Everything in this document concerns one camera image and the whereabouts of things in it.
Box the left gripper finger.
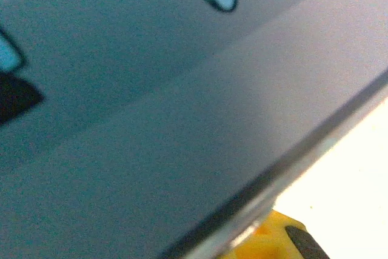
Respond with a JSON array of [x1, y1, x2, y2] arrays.
[[232, 209, 332, 259]]

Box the pink tin box wedding print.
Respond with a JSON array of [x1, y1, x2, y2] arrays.
[[0, 0, 388, 259]]

